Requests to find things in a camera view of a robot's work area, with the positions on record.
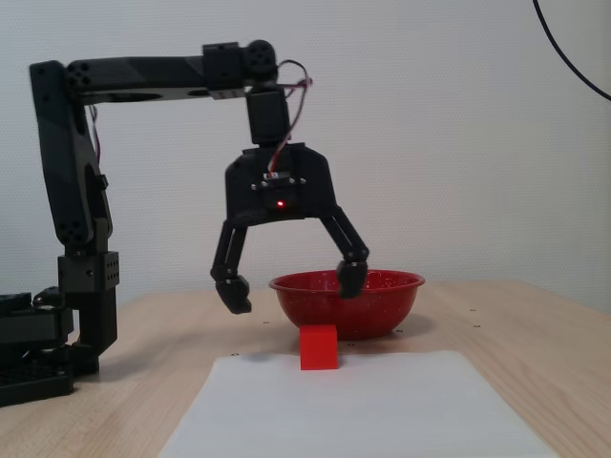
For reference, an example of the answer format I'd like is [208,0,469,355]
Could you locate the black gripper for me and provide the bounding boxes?
[210,140,371,316]

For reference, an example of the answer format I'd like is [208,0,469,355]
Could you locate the red cube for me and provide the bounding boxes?
[299,323,341,372]

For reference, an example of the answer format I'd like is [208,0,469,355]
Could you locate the red speckled bowl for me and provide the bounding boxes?
[267,269,428,342]

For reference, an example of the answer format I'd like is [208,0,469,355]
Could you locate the white paper sheet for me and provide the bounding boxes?
[156,350,560,458]

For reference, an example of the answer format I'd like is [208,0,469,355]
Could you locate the red white wrist wires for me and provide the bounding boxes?
[265,59,314,181]

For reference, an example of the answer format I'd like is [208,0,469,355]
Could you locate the red white shoulder wires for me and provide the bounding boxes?
[87,104,105,164]

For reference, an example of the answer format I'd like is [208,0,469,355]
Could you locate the black grid base mount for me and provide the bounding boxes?
[0,285,76,409]

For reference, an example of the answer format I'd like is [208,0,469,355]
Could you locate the black hanging cable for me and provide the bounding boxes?
[531,0,611,102]

